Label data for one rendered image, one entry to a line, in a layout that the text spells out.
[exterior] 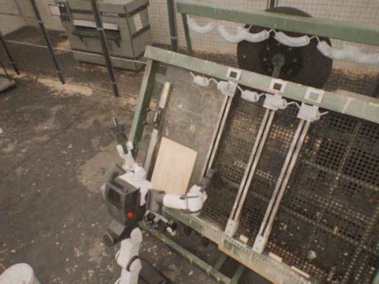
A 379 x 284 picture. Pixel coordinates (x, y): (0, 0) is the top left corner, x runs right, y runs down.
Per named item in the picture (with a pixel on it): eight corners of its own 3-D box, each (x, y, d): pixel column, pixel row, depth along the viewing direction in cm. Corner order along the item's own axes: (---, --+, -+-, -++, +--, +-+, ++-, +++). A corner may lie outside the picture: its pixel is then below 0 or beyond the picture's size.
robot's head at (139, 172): (135, 180, 205) (136, 169, 202) (131, 173, 214) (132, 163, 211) (144, 180, 208) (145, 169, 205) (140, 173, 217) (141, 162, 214)
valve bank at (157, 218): (130, 219, 278) (125, 203, 263) (141, 209, 287) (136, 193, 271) (170, 247, 254) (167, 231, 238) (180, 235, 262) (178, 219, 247)
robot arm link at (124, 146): (128, 133, 235) (132, 146, 240) (115, 138, 233) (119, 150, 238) (129, 138, 225) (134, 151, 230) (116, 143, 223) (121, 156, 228)
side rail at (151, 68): (128, 170, 290) (120, 172, 281) (155, 60, 265) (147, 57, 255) (133, 172, 287) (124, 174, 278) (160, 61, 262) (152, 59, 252)
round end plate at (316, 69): (232, 91, 278) (236, 2, 227) (235, 89, 282) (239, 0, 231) (316, 117, 239) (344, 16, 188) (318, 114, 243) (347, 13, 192)
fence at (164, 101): (142, 181, 273) (140, 182, 269) (168, 82, 251) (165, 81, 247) (146, 183, 270) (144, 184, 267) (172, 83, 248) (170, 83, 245)
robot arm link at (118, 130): (111, 123, 230) (115, 137, 235) (106, 128, 222) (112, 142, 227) (126, 120, 228) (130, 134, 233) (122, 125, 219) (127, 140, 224)
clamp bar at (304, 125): (252, 244, 217) (240, 257, 197) (311, 89, 190) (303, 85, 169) (265, 252, 212) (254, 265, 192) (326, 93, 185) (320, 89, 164)
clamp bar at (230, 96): (192, 209, 245) (175, 217, 224) (234, 69, 217) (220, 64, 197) (201, 215, 240) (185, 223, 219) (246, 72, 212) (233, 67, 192)
